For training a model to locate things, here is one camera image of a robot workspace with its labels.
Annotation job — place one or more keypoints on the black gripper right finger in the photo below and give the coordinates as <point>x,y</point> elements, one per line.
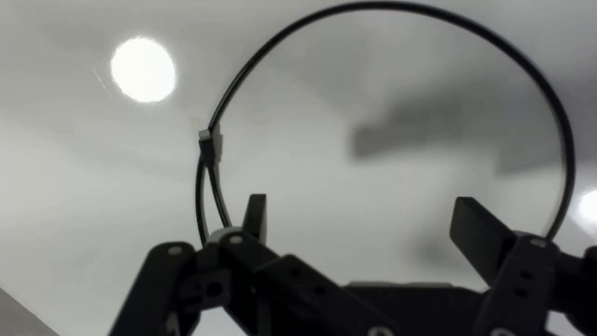
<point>533,286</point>

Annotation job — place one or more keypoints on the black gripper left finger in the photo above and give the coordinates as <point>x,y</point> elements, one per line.
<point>248,273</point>

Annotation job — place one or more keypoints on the large white board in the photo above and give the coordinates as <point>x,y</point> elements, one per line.
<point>93,198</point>

